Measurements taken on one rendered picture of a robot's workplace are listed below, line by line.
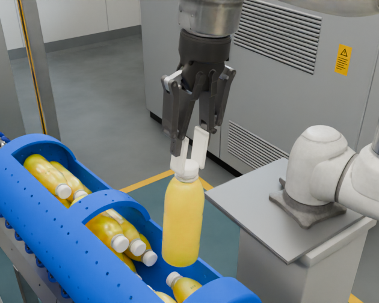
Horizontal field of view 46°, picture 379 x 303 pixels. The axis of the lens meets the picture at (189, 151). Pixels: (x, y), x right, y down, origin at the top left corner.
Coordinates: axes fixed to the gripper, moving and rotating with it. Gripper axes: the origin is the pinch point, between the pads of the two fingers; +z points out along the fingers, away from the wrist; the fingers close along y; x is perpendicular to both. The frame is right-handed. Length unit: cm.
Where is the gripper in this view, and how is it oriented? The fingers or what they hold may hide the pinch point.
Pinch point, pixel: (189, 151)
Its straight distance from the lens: 73.7
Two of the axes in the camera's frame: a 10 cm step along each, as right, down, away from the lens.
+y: -7.6, 2.4, -6.0
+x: 6.3, 4.5, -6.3
